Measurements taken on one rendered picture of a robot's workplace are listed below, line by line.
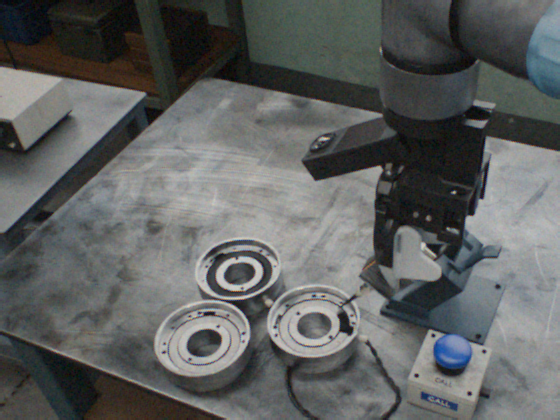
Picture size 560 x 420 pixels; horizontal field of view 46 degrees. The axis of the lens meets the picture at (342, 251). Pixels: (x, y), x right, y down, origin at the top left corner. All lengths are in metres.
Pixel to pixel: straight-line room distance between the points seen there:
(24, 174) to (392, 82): 0.95
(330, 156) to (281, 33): 2.03
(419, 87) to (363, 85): 2.06
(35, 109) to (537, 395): 1.04
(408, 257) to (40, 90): 0.97
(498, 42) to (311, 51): 2.17
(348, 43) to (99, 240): 1.68
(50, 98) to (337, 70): 1.37
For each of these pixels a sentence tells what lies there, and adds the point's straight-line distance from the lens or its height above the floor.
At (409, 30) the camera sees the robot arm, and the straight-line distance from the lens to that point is 0.47.
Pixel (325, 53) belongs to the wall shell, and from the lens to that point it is 2.55.
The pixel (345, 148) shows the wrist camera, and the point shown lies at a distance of 0.58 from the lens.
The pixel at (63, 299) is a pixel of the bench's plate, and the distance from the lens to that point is 0.90.
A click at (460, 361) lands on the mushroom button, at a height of 0.87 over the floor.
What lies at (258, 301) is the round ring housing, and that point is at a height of 0.83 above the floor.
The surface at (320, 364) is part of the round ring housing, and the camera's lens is 0.73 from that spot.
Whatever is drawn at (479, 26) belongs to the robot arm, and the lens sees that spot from 0.43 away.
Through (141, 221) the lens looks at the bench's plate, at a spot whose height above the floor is 0.80.
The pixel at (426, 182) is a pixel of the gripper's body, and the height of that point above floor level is 1.07.
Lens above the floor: 1.42
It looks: 45 degrees down
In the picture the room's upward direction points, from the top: 2 degrees counter-clockwise
